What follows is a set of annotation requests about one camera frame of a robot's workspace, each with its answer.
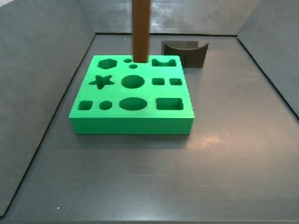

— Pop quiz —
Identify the brown square-circle peg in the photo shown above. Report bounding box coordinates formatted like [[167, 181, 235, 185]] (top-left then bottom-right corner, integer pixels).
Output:
[[132, 0, 151, 63]]

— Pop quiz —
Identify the green shape-sorter block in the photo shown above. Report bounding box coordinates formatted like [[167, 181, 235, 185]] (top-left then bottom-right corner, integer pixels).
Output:
[[69, 55, 195, 134]]

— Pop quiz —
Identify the dark grey curved holder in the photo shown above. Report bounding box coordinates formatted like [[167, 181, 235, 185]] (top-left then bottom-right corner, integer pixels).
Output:
[[161, 40, 209, 68]]

